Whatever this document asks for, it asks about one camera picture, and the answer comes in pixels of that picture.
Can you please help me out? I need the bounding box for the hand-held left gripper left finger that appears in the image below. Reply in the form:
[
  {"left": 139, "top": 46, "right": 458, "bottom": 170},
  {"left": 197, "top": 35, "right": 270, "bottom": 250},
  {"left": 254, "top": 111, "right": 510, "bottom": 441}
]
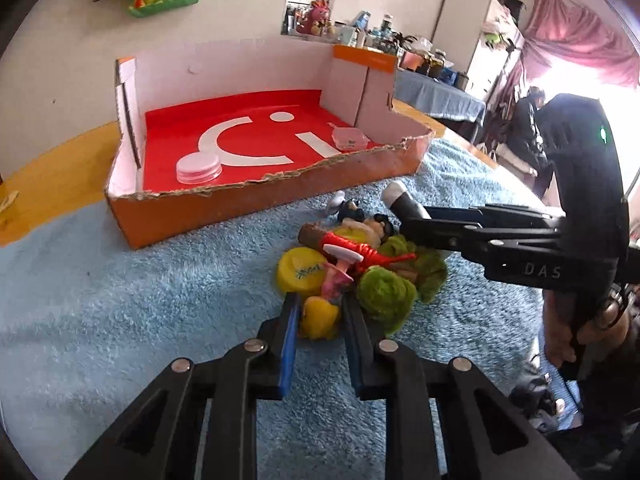
[{"left": 65, "top": 292, "right": 303, "bottom": 480}]

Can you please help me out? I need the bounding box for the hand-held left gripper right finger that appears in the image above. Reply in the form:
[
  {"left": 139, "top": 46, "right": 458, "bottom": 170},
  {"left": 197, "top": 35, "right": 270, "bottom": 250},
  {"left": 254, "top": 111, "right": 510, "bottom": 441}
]
[{"left": 340, "top": 295, "right": 581, "bottom": 480}]

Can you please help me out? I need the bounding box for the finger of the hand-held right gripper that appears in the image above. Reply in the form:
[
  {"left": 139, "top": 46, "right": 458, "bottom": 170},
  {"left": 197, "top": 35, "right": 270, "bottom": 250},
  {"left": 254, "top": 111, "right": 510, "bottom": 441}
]
[
  {"left": 399, "top": 217, "right": 563, "bottom": 261},
  {"left": 422, "top": 204, "right": 568, "bottom": 233}
]

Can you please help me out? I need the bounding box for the yellow plastic toy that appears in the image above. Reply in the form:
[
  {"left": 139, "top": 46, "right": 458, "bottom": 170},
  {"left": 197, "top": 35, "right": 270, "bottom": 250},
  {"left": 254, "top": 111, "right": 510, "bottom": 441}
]
[{"left": 299, "top": 296, "right": 342, "bottom": 341}]

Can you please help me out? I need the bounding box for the black cylinder with white cap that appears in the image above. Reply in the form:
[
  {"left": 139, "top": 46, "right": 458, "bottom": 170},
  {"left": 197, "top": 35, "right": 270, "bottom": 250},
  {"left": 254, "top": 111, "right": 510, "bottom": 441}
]
[{"left": 381, "top": 181, "right": 432, "bottom": 222}]

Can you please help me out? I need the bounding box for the green plush toy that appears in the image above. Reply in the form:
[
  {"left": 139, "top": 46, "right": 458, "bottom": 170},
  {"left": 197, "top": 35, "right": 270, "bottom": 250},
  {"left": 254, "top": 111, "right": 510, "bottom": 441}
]
[{"left": 356, "top": 234, "right": 448, "bottom": 335}]

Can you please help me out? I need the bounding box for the pink mushroom toy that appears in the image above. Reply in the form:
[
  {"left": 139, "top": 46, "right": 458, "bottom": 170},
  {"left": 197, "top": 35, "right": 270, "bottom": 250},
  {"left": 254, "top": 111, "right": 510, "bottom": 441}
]
[{"left": 321, "top": 244, "right": 363, "bottom": 306}]

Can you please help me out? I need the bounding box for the yellow bottle cap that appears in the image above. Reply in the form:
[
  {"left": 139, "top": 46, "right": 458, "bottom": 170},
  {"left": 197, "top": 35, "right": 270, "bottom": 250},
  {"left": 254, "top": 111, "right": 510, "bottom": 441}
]
[{"left": 276, "top": 248, "right": 328, "bottom": 296}]

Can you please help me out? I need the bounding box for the orange and red cardboard box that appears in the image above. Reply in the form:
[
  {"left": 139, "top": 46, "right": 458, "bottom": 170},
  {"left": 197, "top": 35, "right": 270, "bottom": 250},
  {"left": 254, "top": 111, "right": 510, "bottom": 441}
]
[{"left": 104, "top": 37, "right": 436, "bottom": 250}]

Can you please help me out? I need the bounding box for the person's right forearm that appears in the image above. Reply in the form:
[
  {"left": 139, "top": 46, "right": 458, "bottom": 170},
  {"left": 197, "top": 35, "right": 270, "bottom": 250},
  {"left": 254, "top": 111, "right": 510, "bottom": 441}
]
[{"left": 560, "top": 350, "right": 640, "bottom": 471}]

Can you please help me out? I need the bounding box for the person's right hand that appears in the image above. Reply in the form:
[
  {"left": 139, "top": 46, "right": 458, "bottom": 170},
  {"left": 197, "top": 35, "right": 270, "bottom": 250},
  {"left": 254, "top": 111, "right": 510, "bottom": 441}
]
[{"left": 542, "top": 287, "right": 632, "bottom": 376}]

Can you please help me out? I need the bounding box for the tan figure toy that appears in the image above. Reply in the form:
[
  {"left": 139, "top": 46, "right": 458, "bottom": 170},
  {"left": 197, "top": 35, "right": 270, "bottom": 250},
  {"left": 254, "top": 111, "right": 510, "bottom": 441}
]
[{"left": 334, "top": 214, "right": 397, "bottom": 251}]

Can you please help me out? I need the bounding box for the small pink plastic container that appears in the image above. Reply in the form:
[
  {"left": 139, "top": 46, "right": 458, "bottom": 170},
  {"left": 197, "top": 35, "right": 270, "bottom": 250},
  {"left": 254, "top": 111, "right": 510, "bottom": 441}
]
[{"left": 331, "top": 127, "right": 367, "bottom": 152}]

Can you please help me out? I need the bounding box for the pink curtain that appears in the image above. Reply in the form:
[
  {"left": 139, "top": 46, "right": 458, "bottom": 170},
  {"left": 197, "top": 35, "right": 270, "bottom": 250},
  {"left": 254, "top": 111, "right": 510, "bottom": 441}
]
[{"left": 500, "top": 0, "right": 640, "bottom": 106}]

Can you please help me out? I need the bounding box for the blue fluffy blanket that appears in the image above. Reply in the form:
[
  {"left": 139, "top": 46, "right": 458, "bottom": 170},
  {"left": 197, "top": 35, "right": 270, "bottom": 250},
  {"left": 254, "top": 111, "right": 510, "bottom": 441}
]
[{"left": 0, "top": 137, "right": 551, "bottom": 480}]

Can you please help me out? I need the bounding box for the white cabinet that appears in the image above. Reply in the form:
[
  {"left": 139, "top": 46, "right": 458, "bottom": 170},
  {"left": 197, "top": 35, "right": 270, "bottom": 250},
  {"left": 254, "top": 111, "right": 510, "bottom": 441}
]
[{"left": 432, "top": 0, "right": 523, "bottom": 92}]

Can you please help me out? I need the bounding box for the cluttered side table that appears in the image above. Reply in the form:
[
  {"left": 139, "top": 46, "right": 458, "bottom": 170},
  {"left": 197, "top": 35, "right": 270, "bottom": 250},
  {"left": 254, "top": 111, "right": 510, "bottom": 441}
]
[{"left": 335, "top": 10, "right": 471, "bottom": 86}]

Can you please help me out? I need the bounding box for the pink plush toy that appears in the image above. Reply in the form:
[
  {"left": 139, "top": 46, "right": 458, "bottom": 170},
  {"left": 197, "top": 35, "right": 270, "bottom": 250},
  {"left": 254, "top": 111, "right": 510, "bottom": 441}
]
[{"left": 300, "top": 0, "right": 334, "bottom": 37}]

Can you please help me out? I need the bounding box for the brown stick with red cord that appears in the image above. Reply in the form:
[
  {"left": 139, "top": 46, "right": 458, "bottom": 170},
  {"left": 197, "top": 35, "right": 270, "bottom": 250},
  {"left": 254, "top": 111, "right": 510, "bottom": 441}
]
[{"left": 298, "top": 223, "right": 417, "bottom": 267}]

